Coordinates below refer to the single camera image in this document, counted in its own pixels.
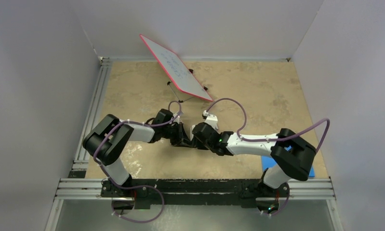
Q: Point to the blue foam pad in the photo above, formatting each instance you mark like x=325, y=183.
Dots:
x=270, y=162

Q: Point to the aluminium rail frame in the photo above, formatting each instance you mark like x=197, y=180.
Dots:
x=270, y=92

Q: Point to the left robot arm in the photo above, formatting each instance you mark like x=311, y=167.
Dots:
x=108, y=139

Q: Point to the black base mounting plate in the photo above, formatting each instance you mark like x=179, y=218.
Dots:
x=246, y=193

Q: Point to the red framed whiteboard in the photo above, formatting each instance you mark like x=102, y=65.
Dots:
x=165, y=57

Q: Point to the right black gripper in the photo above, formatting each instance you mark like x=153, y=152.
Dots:
x=199, y=146

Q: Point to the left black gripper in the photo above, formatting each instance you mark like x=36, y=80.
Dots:
x=181, y=139

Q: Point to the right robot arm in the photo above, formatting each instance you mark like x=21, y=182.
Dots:
x=266, y=145

